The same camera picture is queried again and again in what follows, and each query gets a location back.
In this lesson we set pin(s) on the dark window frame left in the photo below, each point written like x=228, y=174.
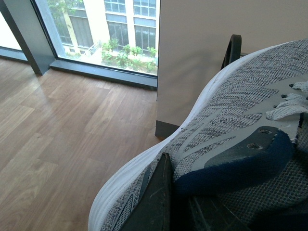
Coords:
x=28, y=25

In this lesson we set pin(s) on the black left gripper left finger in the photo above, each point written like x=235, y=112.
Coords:
x=152, y=212

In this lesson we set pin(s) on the black metal shoe rack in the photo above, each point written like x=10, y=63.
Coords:
x=233, y=51

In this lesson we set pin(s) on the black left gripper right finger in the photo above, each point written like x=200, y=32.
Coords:
x=207, y=213

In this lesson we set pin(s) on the grey knit sneaker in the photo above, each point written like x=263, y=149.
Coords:
x=245, y=142

